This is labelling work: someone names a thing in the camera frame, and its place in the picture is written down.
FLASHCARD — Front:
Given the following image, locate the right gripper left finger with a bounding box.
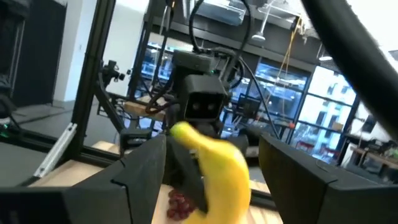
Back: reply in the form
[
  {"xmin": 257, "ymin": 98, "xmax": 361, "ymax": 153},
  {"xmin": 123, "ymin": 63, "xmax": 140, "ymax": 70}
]
[{"xmin": 0, "ymin": 133, "xmax": 167, "ymax": 224}]

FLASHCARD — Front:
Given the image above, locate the thick black cable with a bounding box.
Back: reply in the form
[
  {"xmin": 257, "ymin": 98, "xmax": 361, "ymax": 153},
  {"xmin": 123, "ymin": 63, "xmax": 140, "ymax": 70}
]
[{"xmin": 300, "ymin": 0, "xmax": 398, "ymax": 141}]

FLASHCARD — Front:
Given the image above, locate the wooden background table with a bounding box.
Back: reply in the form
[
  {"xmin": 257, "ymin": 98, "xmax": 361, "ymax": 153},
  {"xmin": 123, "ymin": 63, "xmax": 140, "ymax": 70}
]
[{"xmin": 124, "ymin": 95, "xmax": 169, "ymax": 122}]

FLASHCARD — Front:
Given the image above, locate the black wall panel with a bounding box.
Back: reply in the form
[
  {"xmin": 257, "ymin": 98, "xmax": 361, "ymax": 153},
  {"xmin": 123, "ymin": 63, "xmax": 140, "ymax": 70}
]
[{"xmin": 0, "ymin": 0, "xmax": 68, "ymax": 108}]

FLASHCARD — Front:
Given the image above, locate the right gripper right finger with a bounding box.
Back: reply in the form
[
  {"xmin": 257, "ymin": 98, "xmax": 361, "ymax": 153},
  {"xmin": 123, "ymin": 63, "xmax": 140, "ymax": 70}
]
[{"xmin": 257, "ymin": 133, "xmax": 398, "ymax": 224}]

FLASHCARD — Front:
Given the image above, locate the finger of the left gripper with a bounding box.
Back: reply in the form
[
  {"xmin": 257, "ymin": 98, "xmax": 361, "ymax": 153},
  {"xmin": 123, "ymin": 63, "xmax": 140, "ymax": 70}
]
[
  {"xmin": 229, "ymin": 133, "xmax": 250, "ymax": 156},
  {"xmin": 164, "ymin": 136, "xmax": 210, "ymax": 215}
]

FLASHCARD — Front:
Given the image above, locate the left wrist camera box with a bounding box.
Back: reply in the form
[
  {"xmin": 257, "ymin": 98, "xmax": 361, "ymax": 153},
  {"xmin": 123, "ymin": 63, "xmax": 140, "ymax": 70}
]
[{"xmin": 182, "ymin": 73, "xmax": 228, "ymax": 123}]

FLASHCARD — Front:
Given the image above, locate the silver aluminium bar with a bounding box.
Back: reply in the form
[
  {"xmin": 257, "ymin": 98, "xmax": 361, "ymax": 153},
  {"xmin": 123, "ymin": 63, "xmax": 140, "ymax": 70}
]
[{"xmin": 33, "ymin": 122, "xmax": 78, "ymax": 179}]

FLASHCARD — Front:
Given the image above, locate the black mounted camera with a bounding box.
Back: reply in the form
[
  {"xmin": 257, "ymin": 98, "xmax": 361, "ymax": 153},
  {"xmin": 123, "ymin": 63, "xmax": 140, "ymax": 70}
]
[{"xmin": 101, "ymin": 60, "xmax": 127, "ymax": 83}]

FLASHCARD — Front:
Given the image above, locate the yellow hanging cable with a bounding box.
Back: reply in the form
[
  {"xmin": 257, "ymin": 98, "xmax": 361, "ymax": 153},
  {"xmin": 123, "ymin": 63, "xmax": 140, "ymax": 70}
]
[{"xmin": 275, "ymin": 17, "xmax": 303, "ymax": 85}]

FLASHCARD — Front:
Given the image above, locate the yellow banana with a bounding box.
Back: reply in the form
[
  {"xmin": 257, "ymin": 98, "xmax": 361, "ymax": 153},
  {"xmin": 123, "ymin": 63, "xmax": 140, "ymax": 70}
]
[{"xmin": 169, "ymin": 121, "xmax": 252, "ymax": 224}]

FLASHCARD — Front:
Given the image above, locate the white pendant lamp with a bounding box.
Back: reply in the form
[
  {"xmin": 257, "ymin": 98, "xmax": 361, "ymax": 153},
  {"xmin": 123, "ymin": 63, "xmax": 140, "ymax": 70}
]
[{"xmin": 251, "ymin": 9, "xmax": 268, "ymax": 43}]

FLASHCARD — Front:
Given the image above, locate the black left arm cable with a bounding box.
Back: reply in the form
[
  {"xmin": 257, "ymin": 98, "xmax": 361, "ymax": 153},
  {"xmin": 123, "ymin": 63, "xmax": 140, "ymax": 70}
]
[{"xmin": 188, "ymin": 0, "xmax": 253, "ymax": 82}]

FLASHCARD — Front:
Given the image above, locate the red grape bunch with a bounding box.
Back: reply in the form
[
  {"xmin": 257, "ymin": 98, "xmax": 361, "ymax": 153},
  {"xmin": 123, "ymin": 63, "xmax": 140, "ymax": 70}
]
[{"xmin": 166, "ymin": 189, "xmax": 200, "ymax": 222}]

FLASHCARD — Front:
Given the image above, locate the black aluminium table frame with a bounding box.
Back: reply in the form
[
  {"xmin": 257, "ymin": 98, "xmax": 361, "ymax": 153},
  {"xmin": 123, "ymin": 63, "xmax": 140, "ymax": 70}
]
[{"xmin": 0, "ymin": 0, "xmax": 280, "ymax": 212}]

